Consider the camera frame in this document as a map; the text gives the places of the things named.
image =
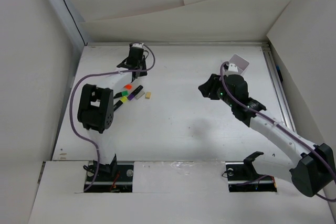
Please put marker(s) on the purple highlighter marker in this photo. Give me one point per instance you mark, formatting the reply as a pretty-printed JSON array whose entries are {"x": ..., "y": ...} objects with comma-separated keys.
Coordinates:
[{"x": 134, "y": 92}]

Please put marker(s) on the yellow eraser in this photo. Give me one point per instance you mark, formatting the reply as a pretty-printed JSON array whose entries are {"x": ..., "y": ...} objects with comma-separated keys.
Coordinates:
[{"x": 148, "y": 95}]

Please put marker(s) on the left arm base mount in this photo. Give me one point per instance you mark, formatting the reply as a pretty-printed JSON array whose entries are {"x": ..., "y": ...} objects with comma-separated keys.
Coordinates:
[{"x": 116, "y": 177}]

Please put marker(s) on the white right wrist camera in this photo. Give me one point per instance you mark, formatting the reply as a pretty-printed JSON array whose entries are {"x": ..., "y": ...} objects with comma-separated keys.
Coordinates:
[{"x": 232, "y": 69}]

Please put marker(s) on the green highlighter marker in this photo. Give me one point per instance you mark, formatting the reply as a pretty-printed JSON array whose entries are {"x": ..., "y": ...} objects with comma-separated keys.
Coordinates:
[{"x": 121, "y": 94}]

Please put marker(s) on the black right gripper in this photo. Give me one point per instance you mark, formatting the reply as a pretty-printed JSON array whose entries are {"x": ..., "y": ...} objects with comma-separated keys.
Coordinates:
[{"x": 210, "y": 86}]

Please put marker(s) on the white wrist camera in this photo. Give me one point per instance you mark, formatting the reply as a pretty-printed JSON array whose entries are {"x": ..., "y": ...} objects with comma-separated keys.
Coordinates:
[
  {"x": 232, "y": 69},
  {"x": 137, "y": 45}
]

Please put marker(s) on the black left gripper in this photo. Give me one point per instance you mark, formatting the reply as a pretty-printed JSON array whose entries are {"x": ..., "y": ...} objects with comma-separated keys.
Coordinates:
[{"x": 143, "y": 73}]

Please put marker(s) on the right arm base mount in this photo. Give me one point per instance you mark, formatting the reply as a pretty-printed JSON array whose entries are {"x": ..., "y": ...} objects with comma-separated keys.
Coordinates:
[{"x": 243, "y": 178}]

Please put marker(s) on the white divided container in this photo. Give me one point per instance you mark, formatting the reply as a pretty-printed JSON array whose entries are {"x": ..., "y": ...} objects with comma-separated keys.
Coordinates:
[{"x": 241, "y": 63}]

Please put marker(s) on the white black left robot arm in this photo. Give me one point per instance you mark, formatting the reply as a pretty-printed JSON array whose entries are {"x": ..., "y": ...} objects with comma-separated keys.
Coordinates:
[{"x": 96, "y": 104}]

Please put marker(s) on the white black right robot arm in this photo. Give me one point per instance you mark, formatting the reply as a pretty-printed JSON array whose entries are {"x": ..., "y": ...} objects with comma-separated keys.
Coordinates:
[{"x": 311, "y": 166}]

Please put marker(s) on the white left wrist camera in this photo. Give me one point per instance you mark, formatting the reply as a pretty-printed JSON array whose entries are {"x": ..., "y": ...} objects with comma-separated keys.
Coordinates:
[{"x": 137, "y": 45}]

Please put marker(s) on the orange highlighter marker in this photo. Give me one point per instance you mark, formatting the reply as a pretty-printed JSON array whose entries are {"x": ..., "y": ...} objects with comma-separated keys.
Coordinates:
[{"x": 128, "y": 86}]

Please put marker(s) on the yellow highlighter marker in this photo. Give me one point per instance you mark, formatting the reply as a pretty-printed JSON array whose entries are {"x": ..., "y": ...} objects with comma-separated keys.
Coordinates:
[{"x": 120, "y": 102}]

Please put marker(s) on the dirty white eraser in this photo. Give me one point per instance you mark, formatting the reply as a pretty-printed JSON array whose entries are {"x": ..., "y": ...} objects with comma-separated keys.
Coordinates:
[{"x": 140, "y": 94}]

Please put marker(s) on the aluminium table edge rail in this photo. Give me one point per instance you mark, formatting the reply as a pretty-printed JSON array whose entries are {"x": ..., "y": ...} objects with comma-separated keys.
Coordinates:
[{"x": 275, "y": 79}]

